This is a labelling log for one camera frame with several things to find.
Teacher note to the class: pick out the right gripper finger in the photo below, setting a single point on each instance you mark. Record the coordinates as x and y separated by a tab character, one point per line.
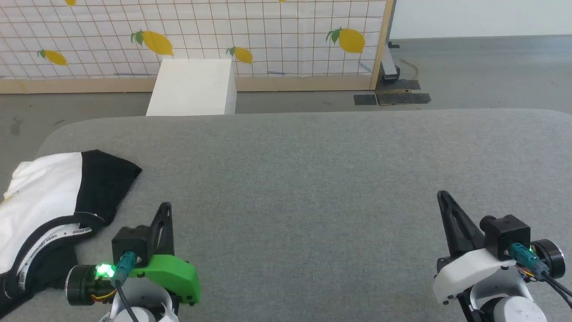
458	232

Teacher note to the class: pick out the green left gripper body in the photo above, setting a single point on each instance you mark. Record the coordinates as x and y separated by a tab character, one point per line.
174	277

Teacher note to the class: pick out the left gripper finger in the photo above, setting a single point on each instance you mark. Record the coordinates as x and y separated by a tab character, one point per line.
164	232

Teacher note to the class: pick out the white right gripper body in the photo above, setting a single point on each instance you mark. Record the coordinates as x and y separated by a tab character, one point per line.
469	273

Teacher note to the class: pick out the white and black t-shirt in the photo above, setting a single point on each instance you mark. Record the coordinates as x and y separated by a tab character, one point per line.
44	192

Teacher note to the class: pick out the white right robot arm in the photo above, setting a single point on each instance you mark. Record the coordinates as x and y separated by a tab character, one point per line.
514	313

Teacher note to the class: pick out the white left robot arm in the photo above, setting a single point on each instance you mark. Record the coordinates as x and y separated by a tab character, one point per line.
143	313

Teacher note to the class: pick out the large black floor tape patch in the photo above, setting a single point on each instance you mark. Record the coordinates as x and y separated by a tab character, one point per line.
404	99

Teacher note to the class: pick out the white rectangular box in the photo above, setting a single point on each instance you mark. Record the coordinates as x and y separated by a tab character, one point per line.
192	89

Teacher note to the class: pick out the long black floor tape strip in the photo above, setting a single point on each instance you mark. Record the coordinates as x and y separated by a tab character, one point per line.
404	84

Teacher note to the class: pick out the small black floor tape patch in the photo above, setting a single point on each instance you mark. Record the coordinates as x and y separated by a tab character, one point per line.
365	99

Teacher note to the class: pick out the grey metal screen foot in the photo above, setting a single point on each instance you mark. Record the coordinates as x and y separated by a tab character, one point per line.
389	67

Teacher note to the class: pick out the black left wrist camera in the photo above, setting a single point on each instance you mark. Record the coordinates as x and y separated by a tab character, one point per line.
129	241

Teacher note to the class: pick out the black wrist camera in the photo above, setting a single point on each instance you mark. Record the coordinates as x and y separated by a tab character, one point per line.
509	232
129	241

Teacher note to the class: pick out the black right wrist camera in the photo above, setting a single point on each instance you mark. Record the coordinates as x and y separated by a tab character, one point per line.
509	232

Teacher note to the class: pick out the lemon print screen wooden frame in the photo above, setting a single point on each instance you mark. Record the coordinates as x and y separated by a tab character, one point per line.
268	27

